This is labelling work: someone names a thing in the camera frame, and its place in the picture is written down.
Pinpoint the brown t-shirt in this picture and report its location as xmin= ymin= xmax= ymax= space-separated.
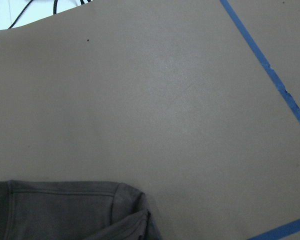
xmin=0 ymin=180 xmax=162 ymax=240

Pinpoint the brown paper table cover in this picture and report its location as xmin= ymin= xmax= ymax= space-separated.
xmin=0 ymin=0 xmax=300 ymax=240

